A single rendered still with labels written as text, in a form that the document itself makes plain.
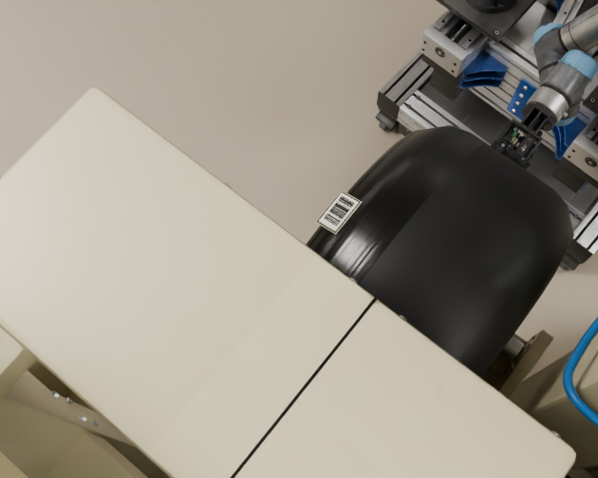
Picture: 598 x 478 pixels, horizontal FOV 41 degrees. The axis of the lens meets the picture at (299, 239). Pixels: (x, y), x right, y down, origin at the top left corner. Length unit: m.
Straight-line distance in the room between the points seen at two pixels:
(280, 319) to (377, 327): 0.09
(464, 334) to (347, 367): 0.37
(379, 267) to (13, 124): 2.12
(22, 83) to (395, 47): 1.37
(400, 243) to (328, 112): 1.79
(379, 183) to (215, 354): 0.47
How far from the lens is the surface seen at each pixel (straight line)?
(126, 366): 0.77
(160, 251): 0.79
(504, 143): 1.65
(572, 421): 1.20
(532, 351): 1.66
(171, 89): 2.95
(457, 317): 1.08
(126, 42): 3.08
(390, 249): 1.09
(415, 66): 2.71
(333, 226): 1.12
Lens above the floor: 2.52
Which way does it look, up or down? 71 degrees down
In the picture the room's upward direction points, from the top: 2 degrees counter-clockwise
